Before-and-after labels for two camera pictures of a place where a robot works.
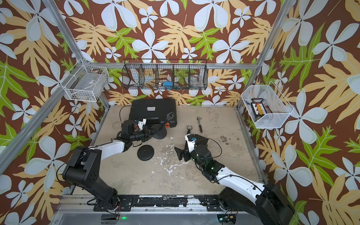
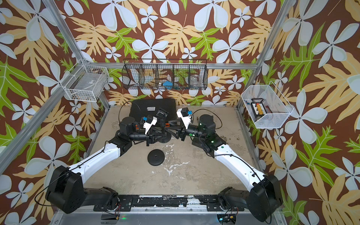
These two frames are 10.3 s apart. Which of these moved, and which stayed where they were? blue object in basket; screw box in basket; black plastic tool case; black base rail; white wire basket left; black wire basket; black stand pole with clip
Moved: black stand pole with clip
Stayed: black wire basket; white wire basket left; blue object in basket; screw box in basket; black plastic tool case; black base rail
